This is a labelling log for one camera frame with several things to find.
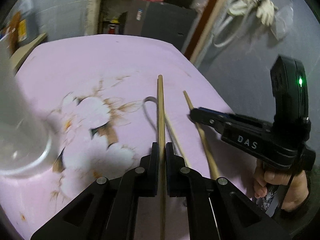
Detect long brown chopstick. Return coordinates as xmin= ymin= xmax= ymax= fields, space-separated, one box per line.
xmin=183 ymin=90 xmax=220 ymax=180
xmin=157 ymin=75 xmax=166 ymax=239

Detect white utensil holder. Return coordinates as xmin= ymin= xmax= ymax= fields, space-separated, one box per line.
xmin=1 ymin=35 xmax=58 ymax=177

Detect right hand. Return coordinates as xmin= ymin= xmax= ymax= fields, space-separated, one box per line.
xmin=253 ymin=158 xmax=309 ymax=212

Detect thin light chopstick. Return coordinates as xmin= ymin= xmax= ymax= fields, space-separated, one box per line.
xmin=164 ymin=112 xmax=191 ymax=168

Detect cream rubber gloves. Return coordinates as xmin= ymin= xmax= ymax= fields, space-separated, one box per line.
xmin=227 ymin=0 xmax=278 ymax=27

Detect large oil bottle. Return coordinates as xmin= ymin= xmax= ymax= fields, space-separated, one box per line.
xmin=18 ymin=0 xmax=39 ymax=47

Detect brown sauce bottle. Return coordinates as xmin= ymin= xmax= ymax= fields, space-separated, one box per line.
xmin=7 ymin=11 xmax=21 ymax=54

